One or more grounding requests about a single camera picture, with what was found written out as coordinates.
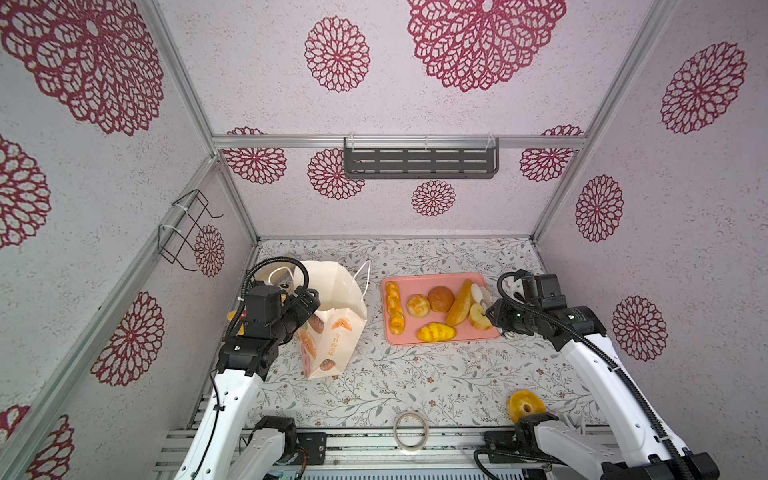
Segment white paper bag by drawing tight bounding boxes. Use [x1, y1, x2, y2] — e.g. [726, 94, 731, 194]
[268, 260, 371, 379]

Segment steel tongs cream tips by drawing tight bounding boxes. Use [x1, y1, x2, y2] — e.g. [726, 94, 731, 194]
[471, 283, 493, 310]

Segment orange fake baguette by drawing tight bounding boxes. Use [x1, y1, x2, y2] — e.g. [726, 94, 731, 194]
[445, 280, 474, 327]

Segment round orange fake bun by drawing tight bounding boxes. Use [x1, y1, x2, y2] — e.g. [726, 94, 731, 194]
[427, 286, 455, 313]

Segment long twisted fake bread stick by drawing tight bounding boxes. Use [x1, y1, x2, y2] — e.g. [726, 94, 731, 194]
[385, 281, 406, 335]

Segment yellow fake croissant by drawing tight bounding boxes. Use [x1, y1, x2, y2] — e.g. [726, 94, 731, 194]
[417, 322, 457, 343]

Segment small round glazed bun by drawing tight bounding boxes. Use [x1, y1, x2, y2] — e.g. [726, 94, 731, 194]
[406, 294, 431, 319]

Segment yellow ring-shaped fake bread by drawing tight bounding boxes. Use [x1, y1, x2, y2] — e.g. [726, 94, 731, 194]
[469, 303, 493, 331]

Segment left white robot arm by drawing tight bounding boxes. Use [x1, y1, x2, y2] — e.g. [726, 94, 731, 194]
[175, 285, 320, 479]

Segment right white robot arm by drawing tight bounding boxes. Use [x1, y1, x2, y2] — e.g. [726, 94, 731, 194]
[485, 298, 720, 479]

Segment yellow plush toy red dress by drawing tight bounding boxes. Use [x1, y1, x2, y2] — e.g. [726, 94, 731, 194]
[224, 310, 247, 338]

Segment clear tape roll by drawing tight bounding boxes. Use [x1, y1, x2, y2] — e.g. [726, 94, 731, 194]
[392, 411, 430, 454]

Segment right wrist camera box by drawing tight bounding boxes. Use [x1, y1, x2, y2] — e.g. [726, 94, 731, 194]
[522, 274, 567, 312]

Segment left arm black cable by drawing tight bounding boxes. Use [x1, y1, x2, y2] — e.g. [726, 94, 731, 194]
[188, 256, 311, 480]

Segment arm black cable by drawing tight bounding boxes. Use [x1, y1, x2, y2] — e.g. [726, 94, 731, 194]
[188, 256, 311, 480]
[472, 269, 697, 480]

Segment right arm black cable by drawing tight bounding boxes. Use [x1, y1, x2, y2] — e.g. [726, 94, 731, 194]
[472, 269, 697, 480]

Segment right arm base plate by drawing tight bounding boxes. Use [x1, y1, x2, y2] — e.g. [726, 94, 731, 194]
[483, 429, 524, 464]

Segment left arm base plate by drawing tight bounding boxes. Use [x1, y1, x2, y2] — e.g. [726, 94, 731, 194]
[289, 432, 328, 467]

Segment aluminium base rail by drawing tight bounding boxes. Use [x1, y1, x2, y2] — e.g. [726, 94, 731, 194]
[145, 425, 618, 479]

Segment grey wall shelf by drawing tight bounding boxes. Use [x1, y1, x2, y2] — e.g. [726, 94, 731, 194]
[342, 138, 499, 180]

